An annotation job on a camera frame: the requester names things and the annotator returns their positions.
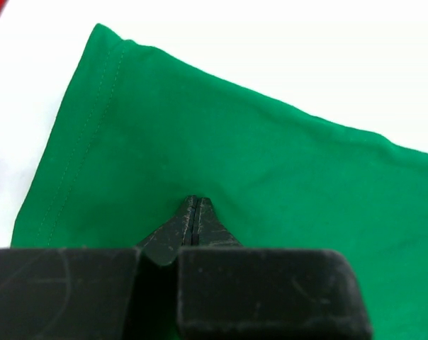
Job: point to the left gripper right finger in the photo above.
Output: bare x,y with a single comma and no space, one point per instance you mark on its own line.
229,291

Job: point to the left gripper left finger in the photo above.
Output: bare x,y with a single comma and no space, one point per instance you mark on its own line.
94,293

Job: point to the green t shirt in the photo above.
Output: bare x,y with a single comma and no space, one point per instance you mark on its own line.
139,130

